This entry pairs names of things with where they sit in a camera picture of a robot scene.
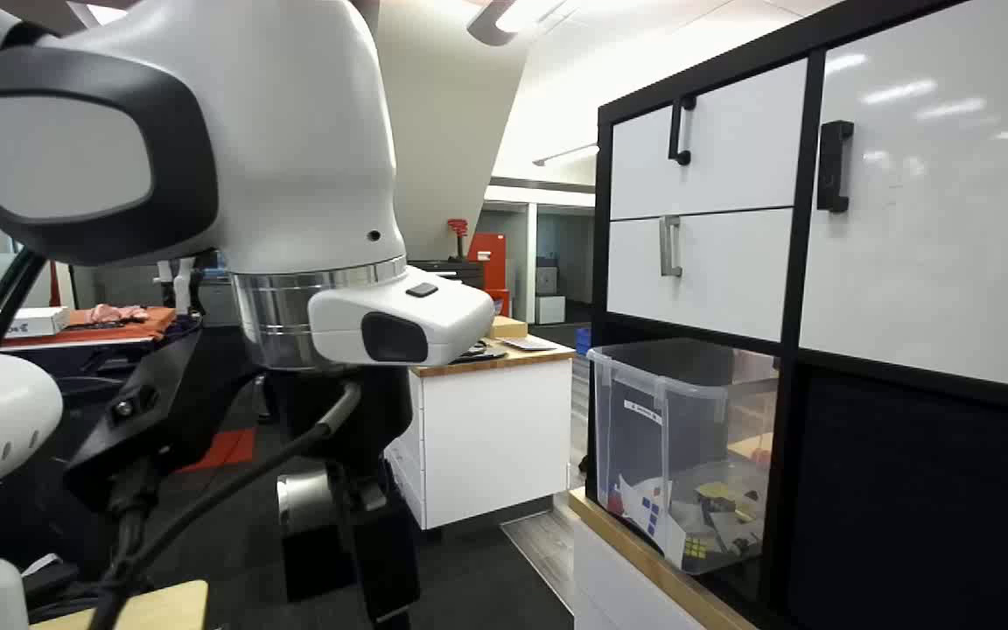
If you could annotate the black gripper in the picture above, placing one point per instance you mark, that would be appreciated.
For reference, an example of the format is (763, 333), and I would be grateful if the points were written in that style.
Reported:
(333, 416)

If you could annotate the clear plastic storage container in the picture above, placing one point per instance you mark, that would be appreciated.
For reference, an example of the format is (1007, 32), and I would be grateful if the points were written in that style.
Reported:
(666, 432)

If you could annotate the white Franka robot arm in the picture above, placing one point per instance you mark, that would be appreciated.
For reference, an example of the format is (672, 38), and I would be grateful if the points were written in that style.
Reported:
(295, 161)

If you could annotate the white island cabinet wooden top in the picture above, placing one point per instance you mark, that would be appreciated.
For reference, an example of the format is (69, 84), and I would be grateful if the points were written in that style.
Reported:
(488, 440)

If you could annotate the black and white cabinet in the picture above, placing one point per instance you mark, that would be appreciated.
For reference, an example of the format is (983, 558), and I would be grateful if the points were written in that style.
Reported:
(937, 234)

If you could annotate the red floor mat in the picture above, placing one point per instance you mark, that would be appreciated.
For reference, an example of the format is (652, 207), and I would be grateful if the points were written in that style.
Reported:
(225, 448)

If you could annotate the light wooden board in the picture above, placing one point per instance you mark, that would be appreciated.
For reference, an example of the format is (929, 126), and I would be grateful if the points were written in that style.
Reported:
(160, 607)

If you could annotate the white counter with wooden top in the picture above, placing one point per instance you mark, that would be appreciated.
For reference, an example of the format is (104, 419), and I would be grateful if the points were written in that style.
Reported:
(633, 581)

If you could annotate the white box with blue squares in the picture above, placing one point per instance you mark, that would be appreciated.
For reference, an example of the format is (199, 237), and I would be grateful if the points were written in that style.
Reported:
(649, 511)

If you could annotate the red machine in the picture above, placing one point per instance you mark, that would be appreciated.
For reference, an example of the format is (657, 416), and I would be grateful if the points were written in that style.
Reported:
(488, 265)

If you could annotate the red table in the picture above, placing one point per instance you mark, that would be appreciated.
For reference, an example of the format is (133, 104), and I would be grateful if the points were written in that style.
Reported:
(95, 333)

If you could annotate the white open shelving unit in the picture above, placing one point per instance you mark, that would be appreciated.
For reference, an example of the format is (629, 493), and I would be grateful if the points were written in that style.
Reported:
(539, 250)

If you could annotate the yellow white Rubik's cube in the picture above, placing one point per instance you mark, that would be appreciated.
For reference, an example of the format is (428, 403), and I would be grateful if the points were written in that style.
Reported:
(717, 498)

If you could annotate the flat white box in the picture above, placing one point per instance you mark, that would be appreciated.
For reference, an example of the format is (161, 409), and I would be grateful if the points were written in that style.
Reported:
(7, 323)

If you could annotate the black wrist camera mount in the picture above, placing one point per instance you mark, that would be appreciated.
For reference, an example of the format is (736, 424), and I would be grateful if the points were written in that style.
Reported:
(140, 409)

